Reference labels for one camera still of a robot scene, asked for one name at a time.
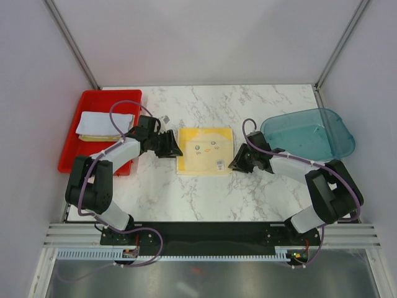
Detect yellow patterned towel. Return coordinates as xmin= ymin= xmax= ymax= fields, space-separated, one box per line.
xmin=78 ymin=135 xmax=122 ymax=142

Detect light blue white towel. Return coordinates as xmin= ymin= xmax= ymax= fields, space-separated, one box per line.
xmin=75 ymin=111 xmax=135 ymax=136

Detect blue transparent plastic tub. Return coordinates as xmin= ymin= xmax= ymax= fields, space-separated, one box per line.
xmin=261 ymin=108 xmax=355 ymax=161

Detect white cable duct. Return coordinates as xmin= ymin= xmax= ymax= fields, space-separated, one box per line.
xmin=56 ymin=248 xmax=290 ymax=262

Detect cream towel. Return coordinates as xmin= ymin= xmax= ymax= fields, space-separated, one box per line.
xmin=177 ymin=127 xmax=234 ymax=176

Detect aluminium front rail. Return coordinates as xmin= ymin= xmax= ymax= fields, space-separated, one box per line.
xmin=43 ymin=222 xmax=380 ymax=249

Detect left aluminium frame post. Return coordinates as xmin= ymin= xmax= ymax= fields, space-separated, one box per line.
xmin=43 ymin=0 xmax=100 ymax=90

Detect red plastic bin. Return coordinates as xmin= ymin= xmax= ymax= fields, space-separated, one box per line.
xmin=58 ymin=89 xmax=142 ymax=173

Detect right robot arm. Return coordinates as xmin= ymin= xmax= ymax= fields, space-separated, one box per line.
xmin=228 ymin=132 xmax=364 ymax=245

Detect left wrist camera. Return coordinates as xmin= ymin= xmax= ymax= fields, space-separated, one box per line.
xmin=159 ymin=115 xmax=170 ymax=130

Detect aluminium frame post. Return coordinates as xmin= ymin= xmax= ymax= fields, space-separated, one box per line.
xmin=43 ymin=0 xmax=100 ymax=90
xmin=313 ymin=0 xmax=372 ymax=93

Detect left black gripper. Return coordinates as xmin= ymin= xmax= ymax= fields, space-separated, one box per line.
xmin=148 ymin=130 xmax=182 ymax=159

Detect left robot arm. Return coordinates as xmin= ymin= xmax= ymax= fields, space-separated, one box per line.
xmin=65 ymin=115 xmax=183 ymax=245

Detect right aluminium frame post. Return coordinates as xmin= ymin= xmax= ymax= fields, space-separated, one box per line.
xmin=313 ymin=0 xmax=372 ymax=93

